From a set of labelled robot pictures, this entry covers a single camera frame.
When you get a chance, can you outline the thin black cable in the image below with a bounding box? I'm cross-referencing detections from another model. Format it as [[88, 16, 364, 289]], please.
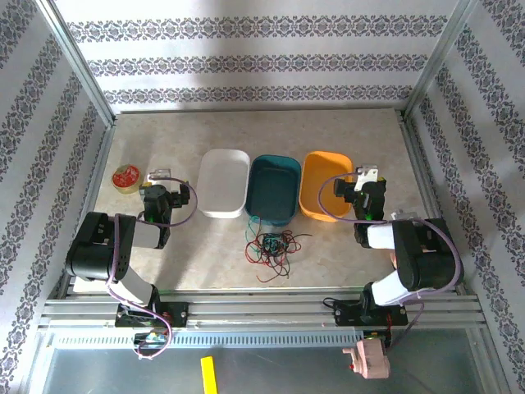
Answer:
[[260, 232, 288, 258], [262, 231, 303, 258]]

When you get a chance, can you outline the orange plastic tray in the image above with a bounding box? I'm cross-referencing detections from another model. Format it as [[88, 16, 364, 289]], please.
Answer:
[[298, 150, 354, 223]]

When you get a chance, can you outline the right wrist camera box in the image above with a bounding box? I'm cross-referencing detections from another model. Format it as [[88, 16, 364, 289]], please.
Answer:
[[354, 165, 381, 190]]

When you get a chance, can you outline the aluminium rail frame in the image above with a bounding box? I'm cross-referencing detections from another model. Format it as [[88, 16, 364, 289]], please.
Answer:
[[39, 286, 487, 330]]

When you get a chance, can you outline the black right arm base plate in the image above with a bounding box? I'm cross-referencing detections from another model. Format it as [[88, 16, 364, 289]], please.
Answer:
[[334, 298, 409, 328]]

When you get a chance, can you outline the yellow strip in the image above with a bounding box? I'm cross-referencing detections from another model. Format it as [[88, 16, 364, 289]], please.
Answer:
[[199, 355, 219, 394]]

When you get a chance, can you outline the slotted grey cable duct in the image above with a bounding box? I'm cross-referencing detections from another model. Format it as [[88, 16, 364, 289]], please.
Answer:
[[51, 331, 389, 350]]

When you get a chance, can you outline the white plastic tray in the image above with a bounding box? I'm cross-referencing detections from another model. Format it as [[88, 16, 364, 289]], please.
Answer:
[[196, 148, 252, 219]]

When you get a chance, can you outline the small circuit board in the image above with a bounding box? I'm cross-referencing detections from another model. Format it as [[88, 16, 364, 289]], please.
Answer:
[[133, 331, 170, 346]]

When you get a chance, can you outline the thin red cable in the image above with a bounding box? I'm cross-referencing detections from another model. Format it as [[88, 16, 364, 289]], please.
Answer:
[[244, 234, 288, 263], [256, 231, 313, 284]]

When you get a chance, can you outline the teal plastic tray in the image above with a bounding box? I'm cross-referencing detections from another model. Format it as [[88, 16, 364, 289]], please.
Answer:
[[244, 154, 303, 227]]

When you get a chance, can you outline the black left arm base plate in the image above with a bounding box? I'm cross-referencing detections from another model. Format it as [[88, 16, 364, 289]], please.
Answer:
[[114, 301, 189, 328]]

